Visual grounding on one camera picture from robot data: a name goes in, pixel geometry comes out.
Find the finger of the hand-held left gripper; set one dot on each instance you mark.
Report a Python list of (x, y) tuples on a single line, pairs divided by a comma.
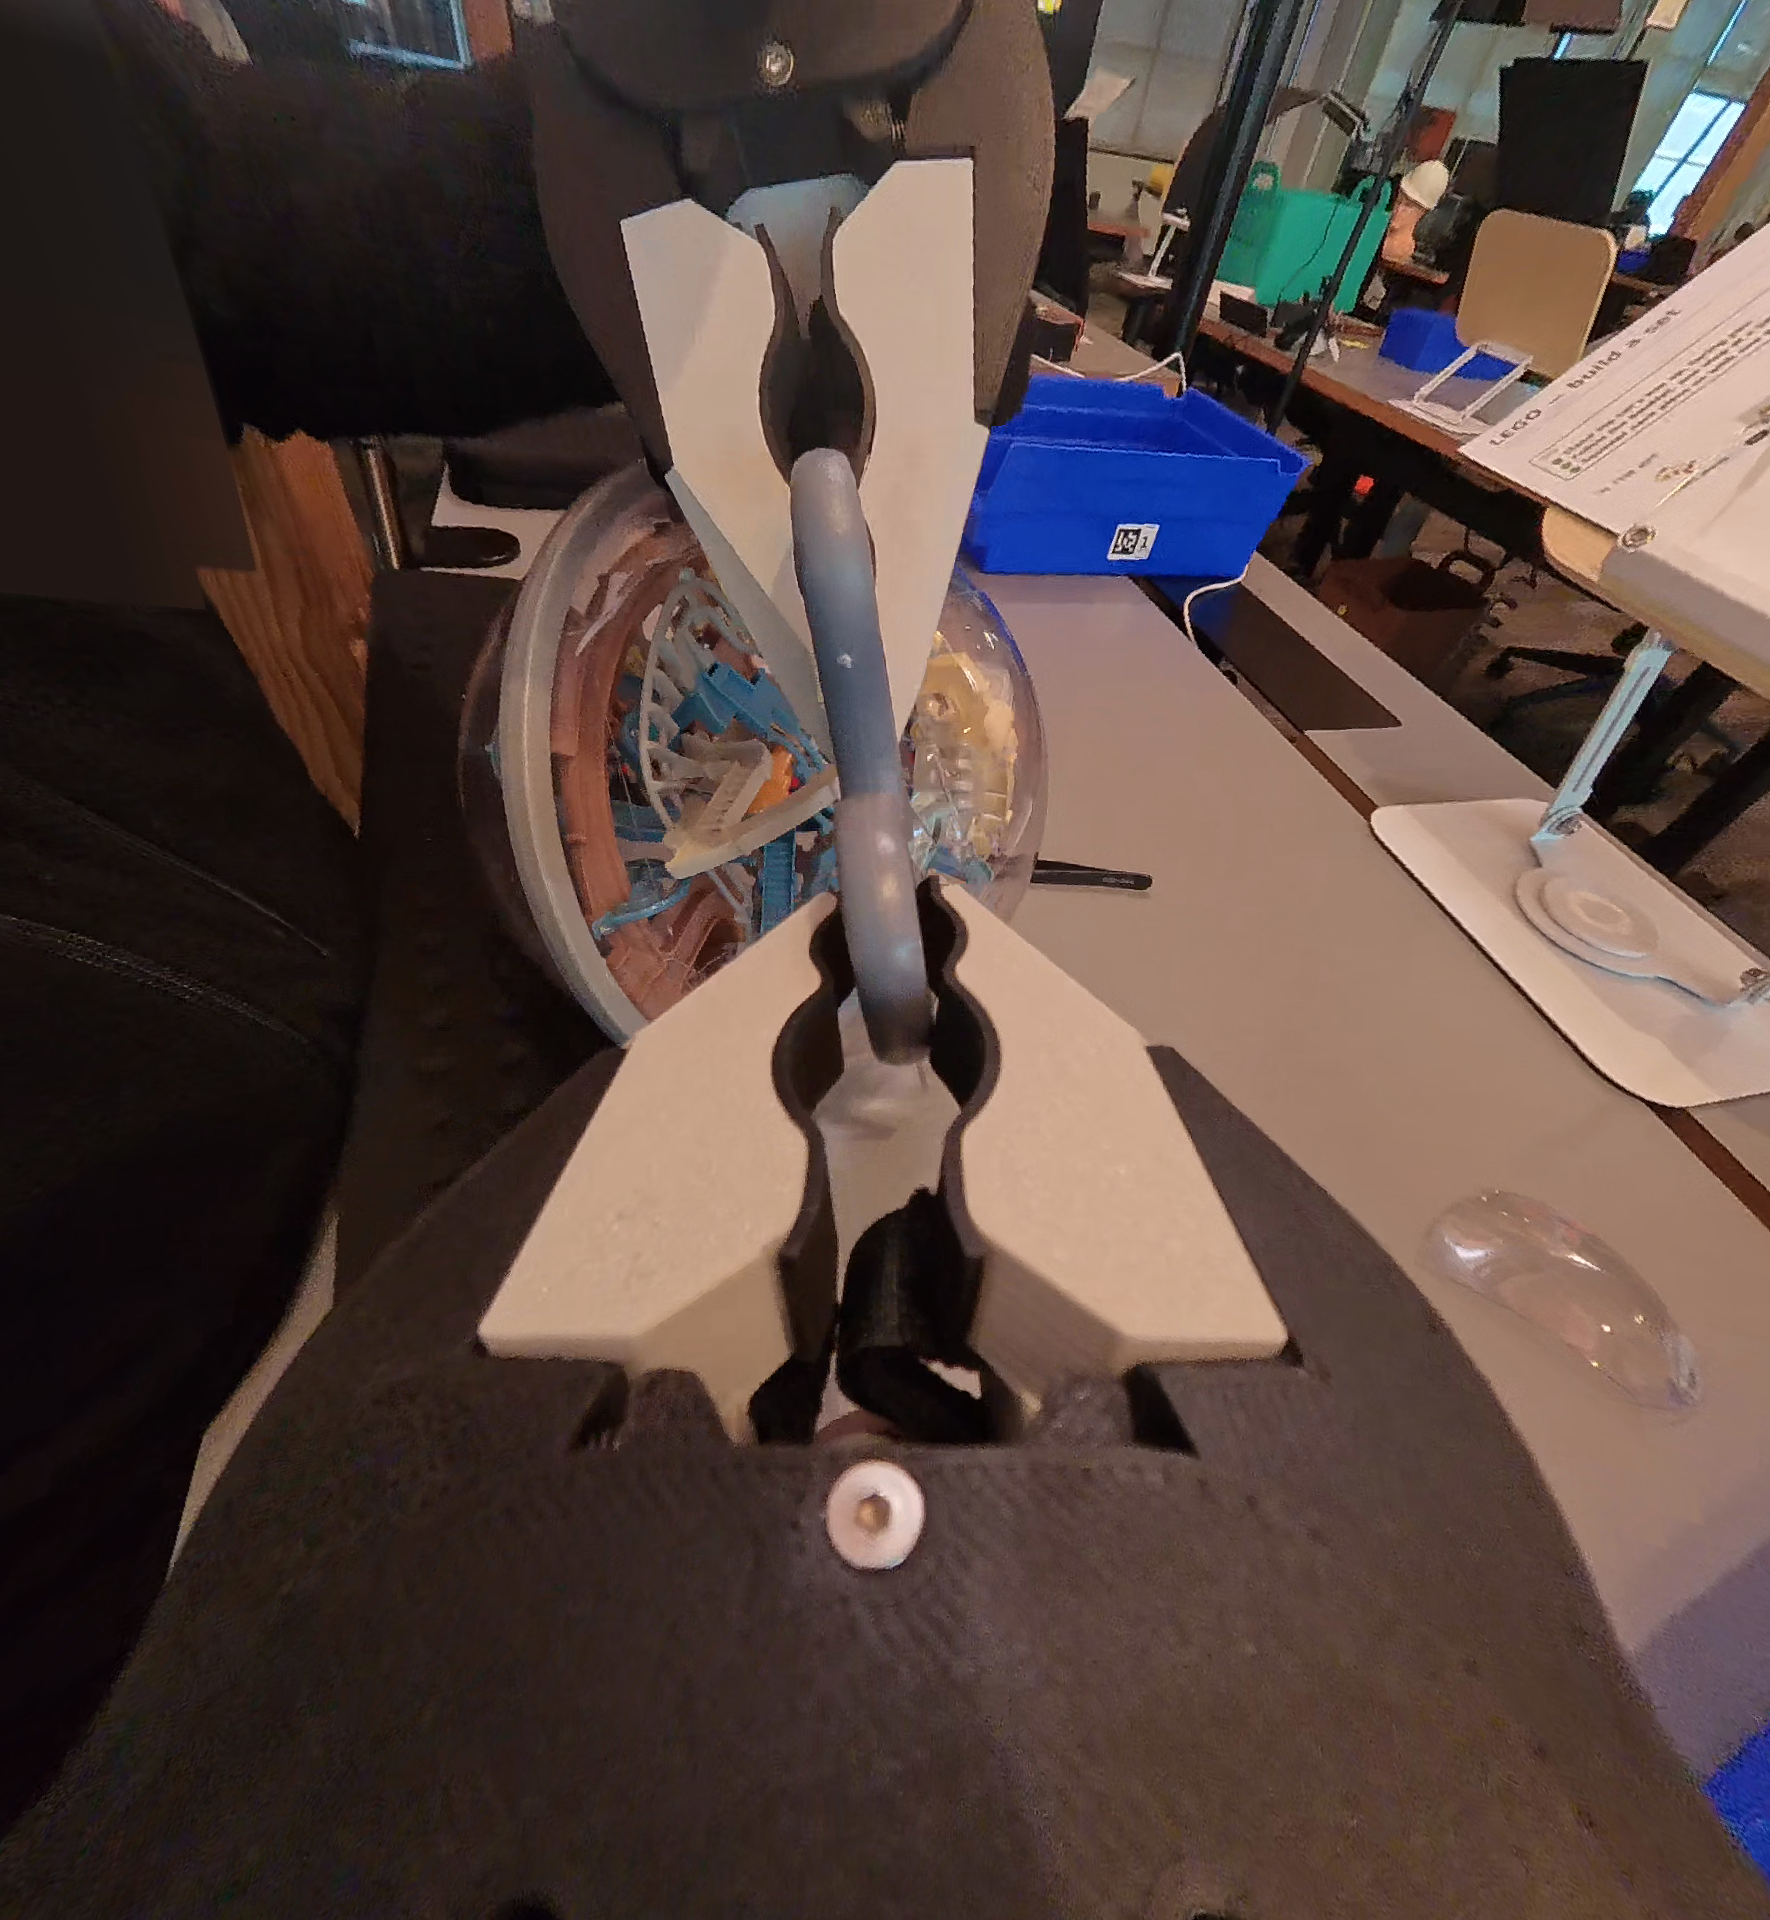
[(930, 375), (704, 375)]

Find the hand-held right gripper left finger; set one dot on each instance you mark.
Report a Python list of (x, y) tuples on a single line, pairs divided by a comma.
[(660, 1201)]

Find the black perforated pad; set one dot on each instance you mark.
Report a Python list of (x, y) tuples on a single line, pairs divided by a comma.
[(435, 901)]

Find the small blue bin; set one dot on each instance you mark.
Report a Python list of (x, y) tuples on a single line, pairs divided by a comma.
[(1424, 343)]

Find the tan-backed document stand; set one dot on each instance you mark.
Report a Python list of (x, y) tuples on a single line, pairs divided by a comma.
[(1539, 300)]

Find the black upright board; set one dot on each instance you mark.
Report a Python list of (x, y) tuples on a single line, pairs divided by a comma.
[(1569, 150)]

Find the white document stand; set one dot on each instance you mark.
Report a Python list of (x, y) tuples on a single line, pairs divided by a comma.
[(1575, 961)]

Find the black fine-tip tweezers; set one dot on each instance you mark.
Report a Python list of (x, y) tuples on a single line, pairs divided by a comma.
[(1089, 876)]

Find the clear maze puzzle ball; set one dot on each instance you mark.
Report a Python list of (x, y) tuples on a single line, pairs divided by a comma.
[(644, 780)]

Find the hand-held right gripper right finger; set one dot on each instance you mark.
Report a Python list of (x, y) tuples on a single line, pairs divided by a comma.
[(1111, 1201)]

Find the grey scissors with yellow lining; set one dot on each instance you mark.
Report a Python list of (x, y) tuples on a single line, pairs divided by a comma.
[(840, 631)]

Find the clear plastic shell piece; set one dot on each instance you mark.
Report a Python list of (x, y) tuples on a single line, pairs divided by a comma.
[(1560, 1290)]

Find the blue bin with square label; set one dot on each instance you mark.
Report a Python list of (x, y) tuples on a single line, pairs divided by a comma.
[(1125, 481)]

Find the green bag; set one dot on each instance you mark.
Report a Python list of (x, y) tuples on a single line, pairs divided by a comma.
[(1299, 241)]

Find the black pole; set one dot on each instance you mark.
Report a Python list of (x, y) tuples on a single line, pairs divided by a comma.
[(1230, 181)]

